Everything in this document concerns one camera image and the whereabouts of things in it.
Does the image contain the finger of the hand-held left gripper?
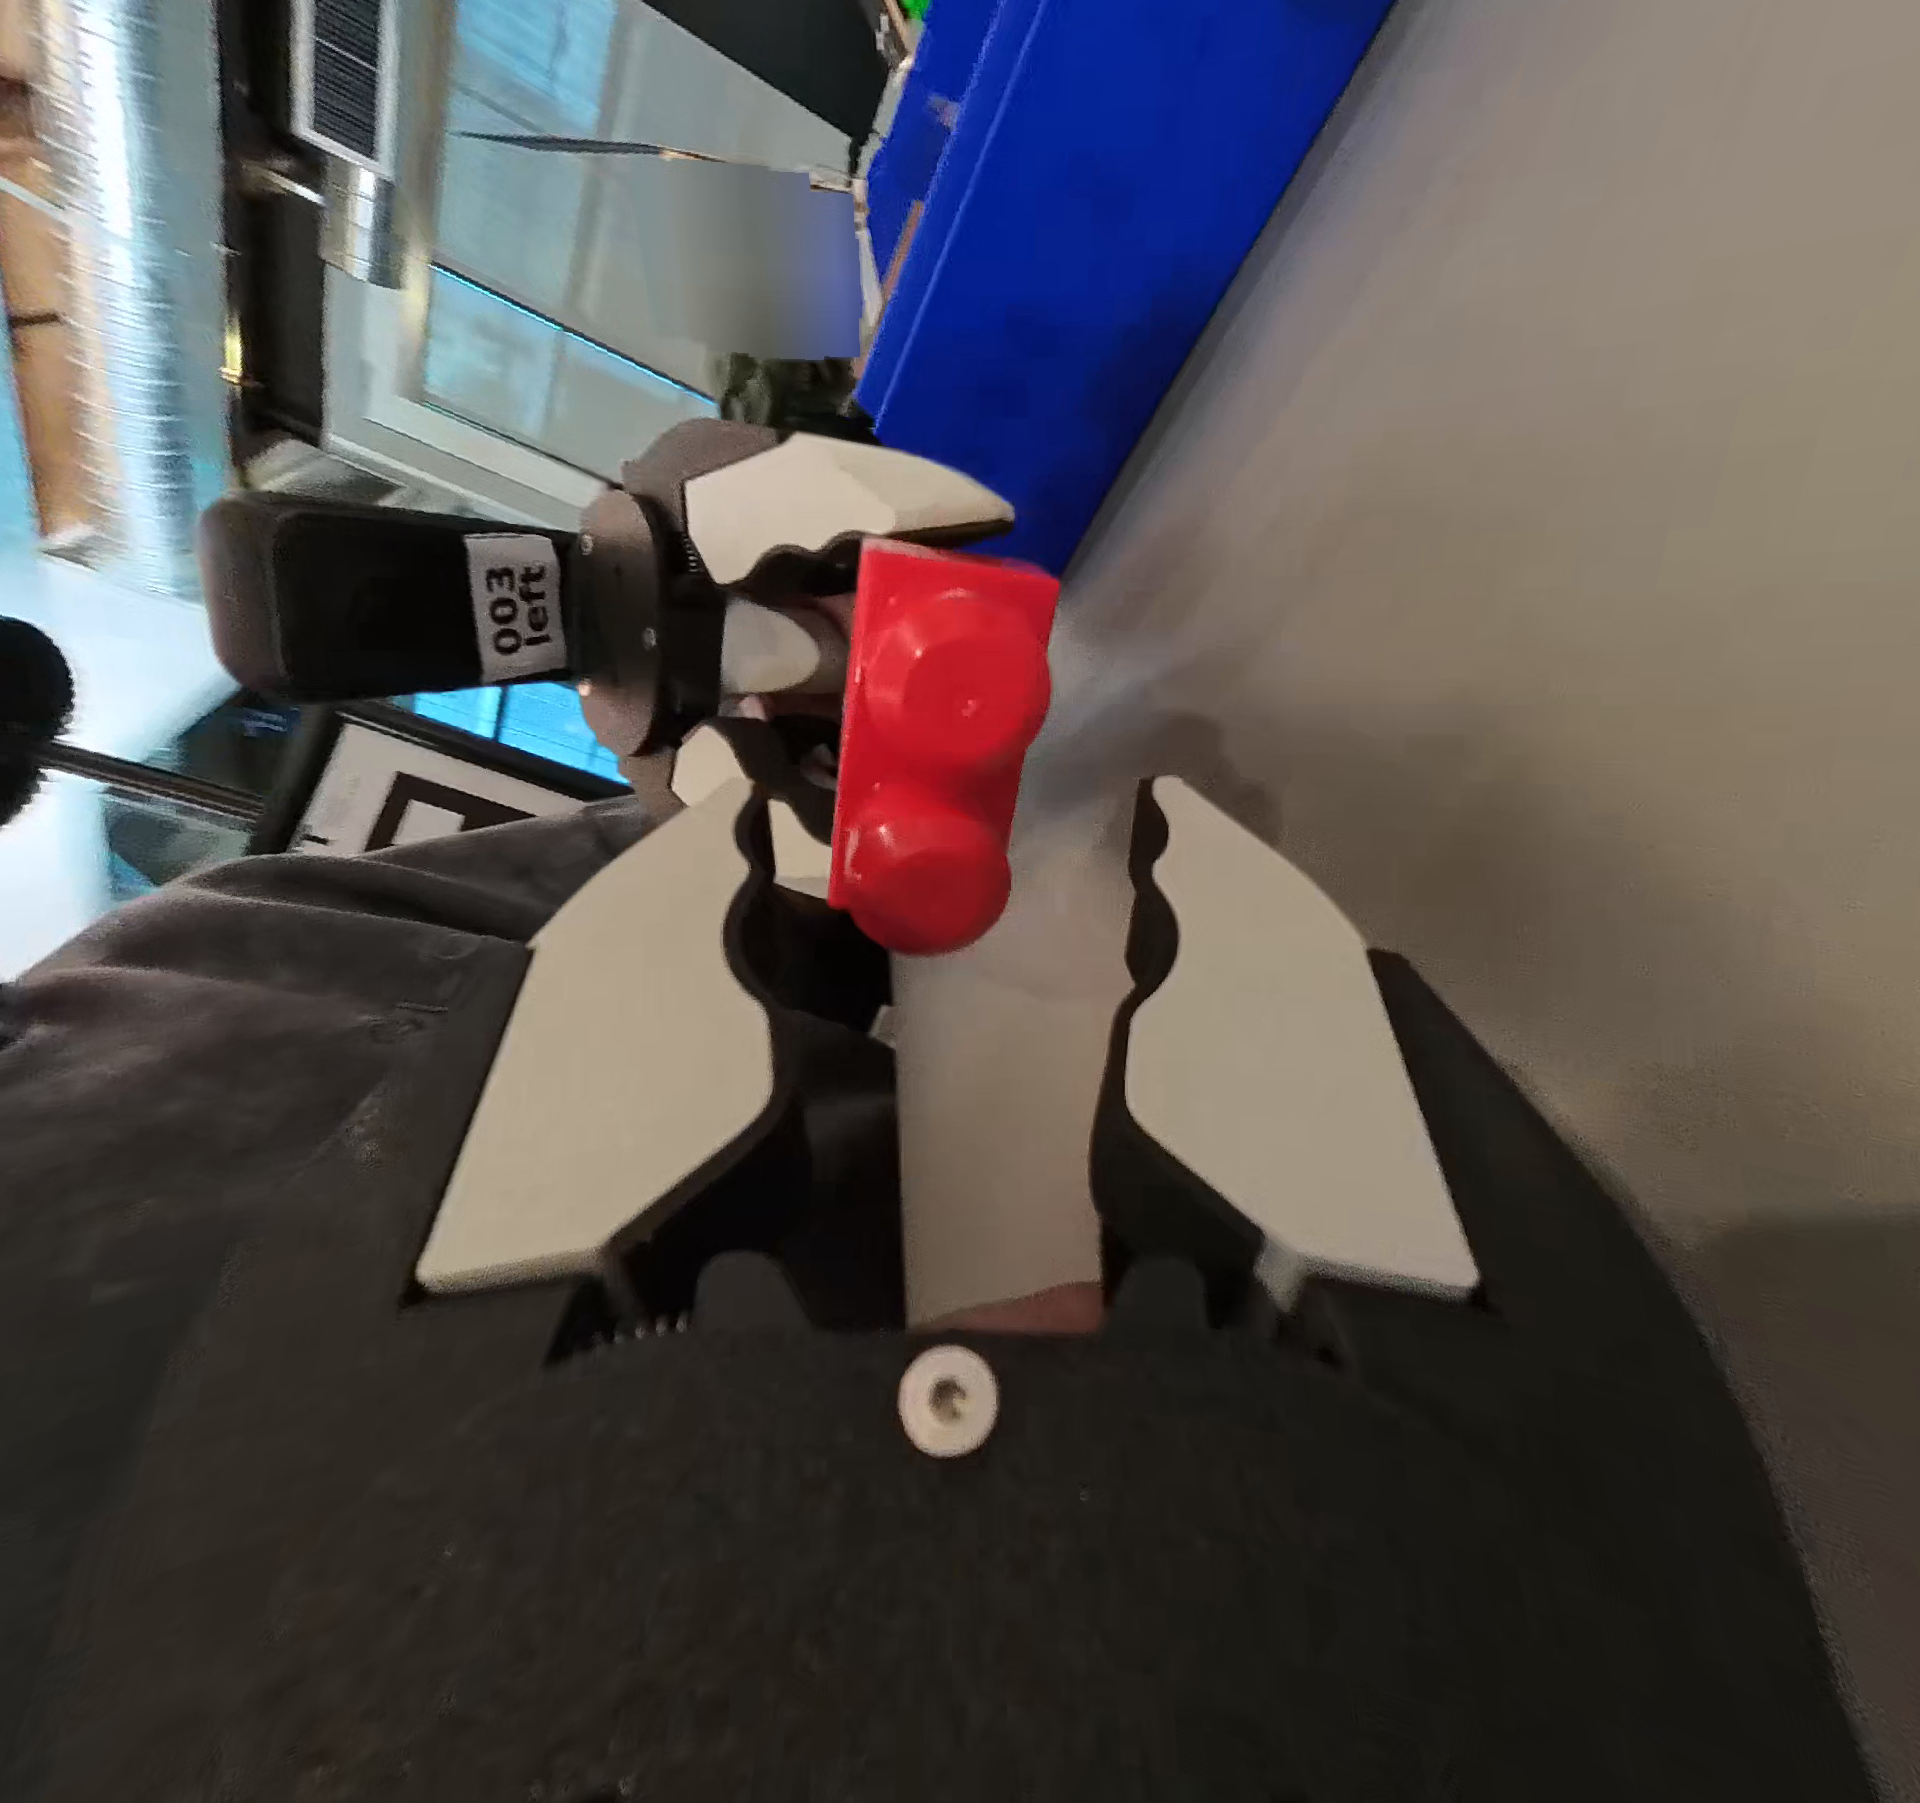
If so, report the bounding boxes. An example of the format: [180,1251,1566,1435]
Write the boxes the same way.
[666,724,842,908]
[682,430,1021,590]

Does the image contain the red double toy block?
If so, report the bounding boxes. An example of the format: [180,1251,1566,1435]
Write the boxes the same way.
[828,544,1063,958]

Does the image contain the person's dark sweatshirt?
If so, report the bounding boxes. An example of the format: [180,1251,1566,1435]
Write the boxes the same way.
[0,798,911,1803]

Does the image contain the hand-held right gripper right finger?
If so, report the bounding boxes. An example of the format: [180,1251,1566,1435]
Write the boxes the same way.
[1086,776,1485,1331]

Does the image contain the black fuzzy microphone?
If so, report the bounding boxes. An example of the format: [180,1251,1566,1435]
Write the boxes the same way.
[0,616,264,834]

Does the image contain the black white marker board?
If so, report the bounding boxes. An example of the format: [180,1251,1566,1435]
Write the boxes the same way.
[292,716,637,860]

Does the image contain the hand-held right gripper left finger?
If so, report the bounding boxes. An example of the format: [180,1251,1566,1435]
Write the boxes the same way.
[412,780,798,1339]

